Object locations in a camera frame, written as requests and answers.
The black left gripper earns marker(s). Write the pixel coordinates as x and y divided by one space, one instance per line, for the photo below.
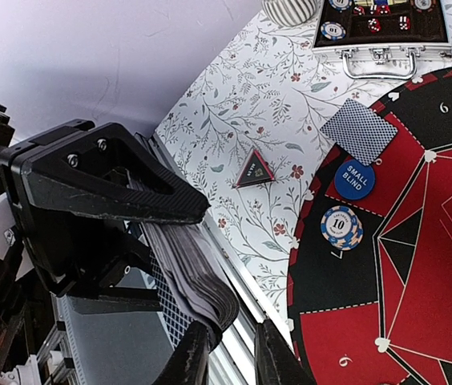
64 188

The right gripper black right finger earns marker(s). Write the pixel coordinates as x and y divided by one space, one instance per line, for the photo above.
275 364

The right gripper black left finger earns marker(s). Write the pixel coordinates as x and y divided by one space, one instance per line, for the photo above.
188 364

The poker chip stack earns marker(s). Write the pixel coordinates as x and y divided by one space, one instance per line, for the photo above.
341 227

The blue small blind button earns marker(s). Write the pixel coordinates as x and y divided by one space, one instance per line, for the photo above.
354 181

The playing card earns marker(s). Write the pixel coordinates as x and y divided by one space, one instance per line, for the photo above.
359 131

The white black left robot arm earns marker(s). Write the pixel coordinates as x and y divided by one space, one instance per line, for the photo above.
64 194

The round red black poker mat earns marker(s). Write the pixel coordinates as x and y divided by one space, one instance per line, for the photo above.
382 313

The black triangular card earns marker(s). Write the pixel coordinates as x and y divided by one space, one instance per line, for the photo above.
255 170

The striped grey cup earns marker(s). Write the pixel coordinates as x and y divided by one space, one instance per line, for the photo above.
289 12

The loose poker chip in case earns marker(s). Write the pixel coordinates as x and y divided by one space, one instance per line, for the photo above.
333 31

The red dice set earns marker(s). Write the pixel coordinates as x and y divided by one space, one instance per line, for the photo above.
380 19

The aluminium poker chip case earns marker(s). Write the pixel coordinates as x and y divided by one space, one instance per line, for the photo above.
385 56

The aluminium front rail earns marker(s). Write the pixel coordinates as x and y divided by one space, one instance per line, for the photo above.
131 210

